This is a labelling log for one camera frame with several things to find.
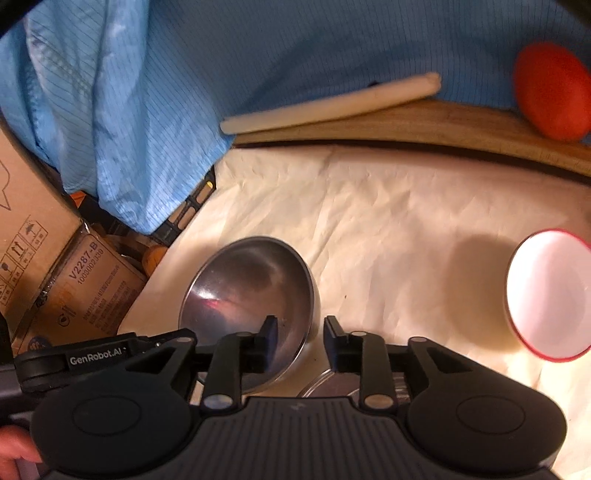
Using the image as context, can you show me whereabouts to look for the shiny steel plate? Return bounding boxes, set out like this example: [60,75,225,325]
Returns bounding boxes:
[294,368,408,399]

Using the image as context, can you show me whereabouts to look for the steel mixing bowl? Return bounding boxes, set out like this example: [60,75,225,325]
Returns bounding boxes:
[178,236,315,393]

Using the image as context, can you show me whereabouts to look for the white red-rimmed bowl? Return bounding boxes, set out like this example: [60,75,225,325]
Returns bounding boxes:
[504,229,590,363]

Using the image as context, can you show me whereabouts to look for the left hand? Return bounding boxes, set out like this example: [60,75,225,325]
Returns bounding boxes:
[1,425,42,479]

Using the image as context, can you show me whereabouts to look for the lower cardboard box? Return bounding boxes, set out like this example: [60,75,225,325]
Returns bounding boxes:
[12,225,145,355]

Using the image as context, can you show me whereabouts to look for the cardboard box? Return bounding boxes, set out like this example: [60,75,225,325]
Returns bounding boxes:
[12,225,145,355]
[1,121,81,338]

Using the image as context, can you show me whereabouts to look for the orange object by table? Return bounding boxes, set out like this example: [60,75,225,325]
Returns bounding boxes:
[141,245,168,277]

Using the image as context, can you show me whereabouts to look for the cream paper table cover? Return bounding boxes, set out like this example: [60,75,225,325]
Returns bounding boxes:
[120,146,590,479]

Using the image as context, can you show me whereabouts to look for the black crate under cloth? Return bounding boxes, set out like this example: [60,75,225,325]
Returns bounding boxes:
[150,167,216,247]

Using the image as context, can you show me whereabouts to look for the upper cardboard box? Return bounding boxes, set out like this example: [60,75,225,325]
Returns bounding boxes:
[1,121,81,338]

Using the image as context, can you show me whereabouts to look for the blue cloth garment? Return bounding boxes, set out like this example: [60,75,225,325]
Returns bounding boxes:
[1,1,590,234]

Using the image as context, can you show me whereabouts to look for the wooden board shelf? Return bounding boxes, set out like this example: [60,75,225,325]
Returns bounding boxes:
[233,99,590,177]

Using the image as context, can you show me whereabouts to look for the white rolling pin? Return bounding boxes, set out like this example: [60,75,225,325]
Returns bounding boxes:
[221,72,442,135]

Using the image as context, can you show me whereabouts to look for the red tomato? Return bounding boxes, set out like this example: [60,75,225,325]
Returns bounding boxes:
[513,42,590,142]

